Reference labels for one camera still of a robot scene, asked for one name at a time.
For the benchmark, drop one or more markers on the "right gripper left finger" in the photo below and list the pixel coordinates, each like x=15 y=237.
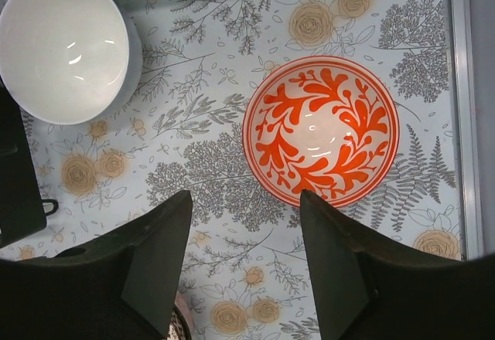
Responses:
x=121 y=285

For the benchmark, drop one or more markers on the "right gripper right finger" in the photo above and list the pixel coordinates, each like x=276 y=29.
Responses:
x=368 y=286

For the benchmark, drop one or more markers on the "black wire dish rack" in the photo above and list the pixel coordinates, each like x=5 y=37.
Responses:
x=23 y=210

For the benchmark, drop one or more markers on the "plain white bowl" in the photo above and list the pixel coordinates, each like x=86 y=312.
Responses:
x=69 y=61

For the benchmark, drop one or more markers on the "dark patterned bowl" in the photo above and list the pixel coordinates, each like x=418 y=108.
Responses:
x=180 y=322

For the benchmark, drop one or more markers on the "red floral pattern bowl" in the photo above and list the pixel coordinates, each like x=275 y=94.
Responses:
x=324 y=124

